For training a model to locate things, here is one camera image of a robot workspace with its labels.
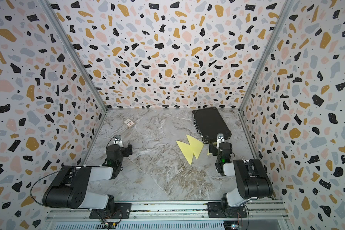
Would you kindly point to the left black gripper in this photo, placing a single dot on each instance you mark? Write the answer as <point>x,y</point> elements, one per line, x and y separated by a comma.
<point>125,153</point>

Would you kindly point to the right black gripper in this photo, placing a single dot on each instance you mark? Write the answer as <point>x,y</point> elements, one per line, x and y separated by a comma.
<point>212,147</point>

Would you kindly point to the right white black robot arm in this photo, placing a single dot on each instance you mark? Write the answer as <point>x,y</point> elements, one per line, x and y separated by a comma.
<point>252,182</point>

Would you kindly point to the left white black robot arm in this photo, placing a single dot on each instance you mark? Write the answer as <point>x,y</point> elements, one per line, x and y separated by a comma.
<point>69,188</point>

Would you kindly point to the black hard case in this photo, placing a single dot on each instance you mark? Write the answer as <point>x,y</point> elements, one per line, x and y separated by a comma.
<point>209,123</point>

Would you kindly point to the small pink white card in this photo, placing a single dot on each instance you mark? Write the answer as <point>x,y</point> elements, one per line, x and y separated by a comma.
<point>129,123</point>

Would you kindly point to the small green circuit board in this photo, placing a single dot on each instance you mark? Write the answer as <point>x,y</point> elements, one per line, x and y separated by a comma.
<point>110,225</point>

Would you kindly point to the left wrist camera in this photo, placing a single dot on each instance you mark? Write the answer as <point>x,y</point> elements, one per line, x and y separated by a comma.
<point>118,140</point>

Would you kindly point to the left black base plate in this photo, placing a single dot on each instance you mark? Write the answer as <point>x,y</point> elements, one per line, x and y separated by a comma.
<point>117,210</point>

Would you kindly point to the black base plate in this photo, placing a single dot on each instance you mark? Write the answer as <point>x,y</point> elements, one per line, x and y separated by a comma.
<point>225,211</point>
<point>117,210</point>

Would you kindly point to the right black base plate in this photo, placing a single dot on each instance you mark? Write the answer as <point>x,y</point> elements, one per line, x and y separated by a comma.
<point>225,211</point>

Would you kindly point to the aluminium mounting rail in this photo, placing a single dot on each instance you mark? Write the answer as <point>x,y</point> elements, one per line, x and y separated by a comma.
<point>201,215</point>

